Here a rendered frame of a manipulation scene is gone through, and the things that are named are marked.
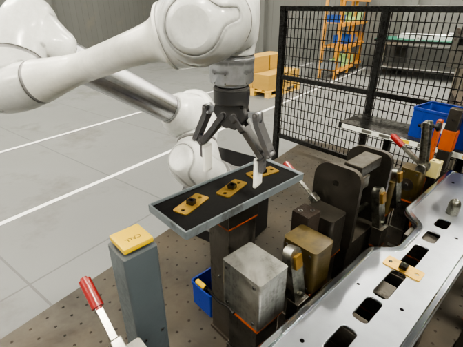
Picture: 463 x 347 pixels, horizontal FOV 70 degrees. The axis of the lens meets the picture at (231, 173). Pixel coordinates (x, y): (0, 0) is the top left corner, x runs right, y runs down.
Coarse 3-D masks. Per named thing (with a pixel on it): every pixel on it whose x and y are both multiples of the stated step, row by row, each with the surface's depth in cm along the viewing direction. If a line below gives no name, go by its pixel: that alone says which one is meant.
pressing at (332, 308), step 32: (448, 192) 109; (416, 224) 93; (384, 256) 81; (448, 256) 81; (352, 288) 72; (416, 288) 72; (448, 288) 72; (288, 320) 64; (320, 320) 64; (352, 320) 64; (384, 320) 64; (416, 320) 64
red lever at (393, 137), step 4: (392, 136) 115; (396, 136) 115; (396, 140) 115; (400, 140) 114; (396, 144) 116; (400, 144) 114; (404, 144) 114; (404, 148) 114; (408, 148) 114; (408, 152) 113; (412, 152) 113; (412, 156) 113; (416, 156) 113; (416, 160) 112
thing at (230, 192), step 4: (232, 180) 81; (236, 180) 81; (240, 180) 81; (228, 184) 78; (232, 184) 78; (236, 184) 78; (240, 184) 80; (244, 184) 80; (224, 188) 78; (228, 188) 78; (232, 188) 77; (236, 188) 78; (240, 188) 78; (216, 192) 76; (220, 192) 76; (224, 192) 76; (228, 192) 76; (232, 192) 76; (236, 192) 77; (224, 196) 75; (228, 196) 75
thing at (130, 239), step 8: (136, 224) 65; (120, 232) 63; (128, 232) 63; (136, 232) 63; (144, 232) 63; (112, 240) 62; (120, 240) 61; (128, 240) 61; (136, 240) 61; (144, 240) 61; (152, 240) 62; (120, 248) 59; (128, 248) 59; (136, 248) 60
